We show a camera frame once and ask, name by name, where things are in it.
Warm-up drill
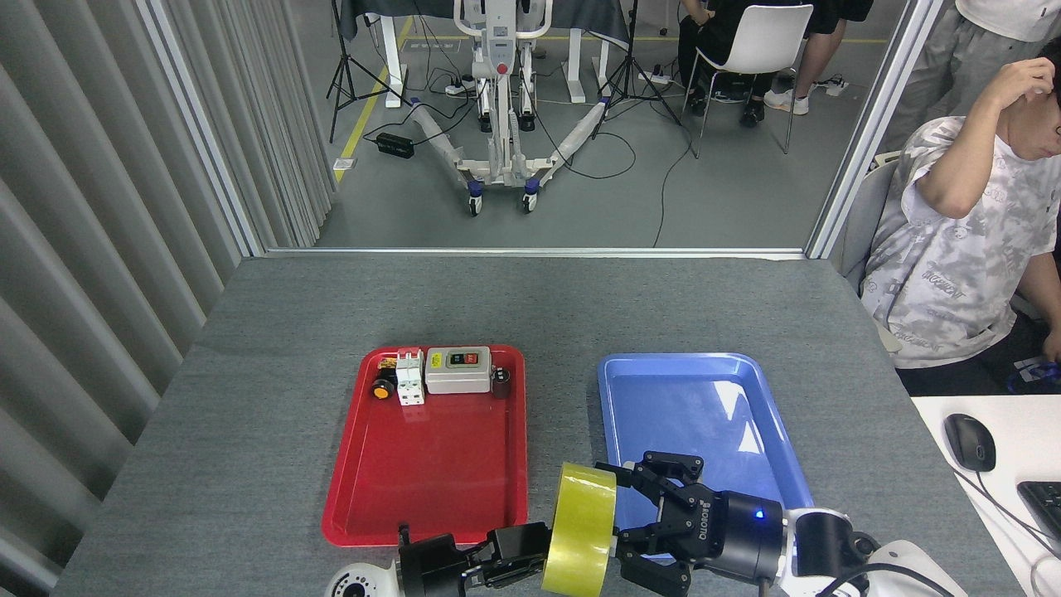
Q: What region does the black keyboard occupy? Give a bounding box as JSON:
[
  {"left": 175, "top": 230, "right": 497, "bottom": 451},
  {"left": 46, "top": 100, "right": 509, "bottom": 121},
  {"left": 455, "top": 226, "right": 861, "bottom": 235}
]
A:
[{"left": 1016, "top": 481, "right": 1061, "bottom": 541}]

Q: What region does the silver frame rail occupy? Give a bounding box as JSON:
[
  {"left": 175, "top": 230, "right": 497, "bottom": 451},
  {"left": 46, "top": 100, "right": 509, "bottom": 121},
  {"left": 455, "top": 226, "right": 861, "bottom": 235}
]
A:
[{"left": 264, "top": 246, "right": 809, "bottom": 260}]

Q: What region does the blue plastic tray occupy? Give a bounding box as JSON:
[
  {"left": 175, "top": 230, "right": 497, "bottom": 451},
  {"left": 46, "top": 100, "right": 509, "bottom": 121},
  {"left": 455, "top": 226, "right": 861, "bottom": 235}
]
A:
[{"left": 597, "top": 352, "right": 815, "bottom": 536}]

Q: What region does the white chair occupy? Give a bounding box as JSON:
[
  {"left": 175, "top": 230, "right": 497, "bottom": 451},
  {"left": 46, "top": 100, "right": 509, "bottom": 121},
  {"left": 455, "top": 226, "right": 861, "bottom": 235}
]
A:
[{"left": 684, "top": 4, "right": 815, "bottom": 158}]

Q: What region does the red plastic tray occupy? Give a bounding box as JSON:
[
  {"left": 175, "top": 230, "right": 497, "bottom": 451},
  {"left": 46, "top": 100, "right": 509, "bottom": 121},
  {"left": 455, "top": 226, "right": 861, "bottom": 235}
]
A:
[{"left": 322, "top": 344, "right": 529, "bottom": 548}]

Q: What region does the blue white small object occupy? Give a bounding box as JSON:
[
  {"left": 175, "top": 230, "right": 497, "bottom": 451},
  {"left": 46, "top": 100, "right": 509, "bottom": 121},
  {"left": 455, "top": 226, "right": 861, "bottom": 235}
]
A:
[{"left": 1008, "top": 358, "right": 1061, "bottom": 392}]

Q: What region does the yellow tape roll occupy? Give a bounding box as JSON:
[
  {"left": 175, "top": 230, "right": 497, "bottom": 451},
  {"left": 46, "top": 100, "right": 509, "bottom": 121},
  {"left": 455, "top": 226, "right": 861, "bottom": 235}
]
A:
[{"left": 541, "top": 462, "right": 618, "bottom": 597}]

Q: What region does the white stand on wheels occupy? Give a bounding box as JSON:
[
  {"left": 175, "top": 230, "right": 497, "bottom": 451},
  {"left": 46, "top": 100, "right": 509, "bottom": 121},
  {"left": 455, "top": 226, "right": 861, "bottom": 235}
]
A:
[{"left": 410, "top": 0, "right": 610, "bottom": 218}]

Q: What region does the seated person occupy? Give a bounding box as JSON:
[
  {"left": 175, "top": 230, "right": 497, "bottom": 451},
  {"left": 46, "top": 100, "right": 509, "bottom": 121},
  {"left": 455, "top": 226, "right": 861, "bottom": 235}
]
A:
[{"left": 860, "top": 33, "right": 1061, "bottom": 396}]

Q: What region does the silver frame post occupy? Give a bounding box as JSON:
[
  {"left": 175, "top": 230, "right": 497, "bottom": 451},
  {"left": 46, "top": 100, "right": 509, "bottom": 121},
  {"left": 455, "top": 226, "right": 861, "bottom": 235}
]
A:
[{"left": 806, "top": 0, "right": 946, "bottom": 260}]

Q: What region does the black mouse cable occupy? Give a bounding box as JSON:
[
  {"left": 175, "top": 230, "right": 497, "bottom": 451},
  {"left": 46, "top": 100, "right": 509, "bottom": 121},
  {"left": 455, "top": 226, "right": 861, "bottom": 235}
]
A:
[{"left": 953, "top": 468, "right": 1061, "bottom": 558}]

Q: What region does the person's raised hand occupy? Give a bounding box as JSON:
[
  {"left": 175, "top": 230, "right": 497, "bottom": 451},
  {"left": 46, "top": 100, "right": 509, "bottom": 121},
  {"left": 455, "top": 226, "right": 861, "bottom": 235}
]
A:
[{"left": 981, "top": 58, "right": 1056, "bottom": 109}]

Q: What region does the grey push button switch box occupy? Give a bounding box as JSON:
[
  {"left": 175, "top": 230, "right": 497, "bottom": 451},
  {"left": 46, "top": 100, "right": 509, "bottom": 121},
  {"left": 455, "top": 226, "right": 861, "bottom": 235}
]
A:
[{"left": 424, "top": 346, "right": 493, "bottom": 396}]

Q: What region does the white desk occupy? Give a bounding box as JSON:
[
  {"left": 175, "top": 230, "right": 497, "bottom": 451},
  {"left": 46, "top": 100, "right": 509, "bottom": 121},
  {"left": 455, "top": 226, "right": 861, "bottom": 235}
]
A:
[{"left": 910, "top": 395, "right": 1061, "bottom": 597}]

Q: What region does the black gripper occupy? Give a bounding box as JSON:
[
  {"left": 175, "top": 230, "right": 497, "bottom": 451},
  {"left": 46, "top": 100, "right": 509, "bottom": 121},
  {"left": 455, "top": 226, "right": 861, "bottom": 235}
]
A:
[
  {"left": 398, "top": 522, "right": 550, "bottom": 597},
  {"left": 595, "top": 452, "right": 784, "bottom": 596}
]

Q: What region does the white circuit breaker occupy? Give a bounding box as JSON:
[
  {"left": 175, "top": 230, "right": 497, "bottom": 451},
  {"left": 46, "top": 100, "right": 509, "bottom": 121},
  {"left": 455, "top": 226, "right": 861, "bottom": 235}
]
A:
[{"left": 395, "top": 352, "right": 426, "bottom": 407}]

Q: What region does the grey office chair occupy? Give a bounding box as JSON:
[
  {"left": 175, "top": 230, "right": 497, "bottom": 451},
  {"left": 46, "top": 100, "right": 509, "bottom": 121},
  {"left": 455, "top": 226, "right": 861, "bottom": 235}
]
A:
[{"left": 841, "top": 158, "right": 903, "bottom": 293}]

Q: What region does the black computer mouse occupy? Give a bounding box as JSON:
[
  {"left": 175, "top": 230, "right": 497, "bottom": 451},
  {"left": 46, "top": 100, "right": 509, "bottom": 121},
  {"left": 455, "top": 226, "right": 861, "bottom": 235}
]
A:
[{"left": 943, "top": 413, "right": 997, "bottom": 473}]

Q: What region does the standing person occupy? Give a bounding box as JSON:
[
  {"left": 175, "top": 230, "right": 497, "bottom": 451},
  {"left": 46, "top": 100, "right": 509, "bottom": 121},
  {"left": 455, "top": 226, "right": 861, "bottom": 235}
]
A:
[{"left": 879, "top": 0, "right": 1061, "bottom": 155}]

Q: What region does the black tripod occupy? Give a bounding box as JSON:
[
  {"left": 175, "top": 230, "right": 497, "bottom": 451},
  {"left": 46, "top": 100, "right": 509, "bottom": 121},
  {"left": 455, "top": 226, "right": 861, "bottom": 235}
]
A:
[
  {"left": 326, "top": 0, "right": 413, "bottom": 143},
  {"left": 593, "top": 0, "right": 699, "bottom": 158}
]

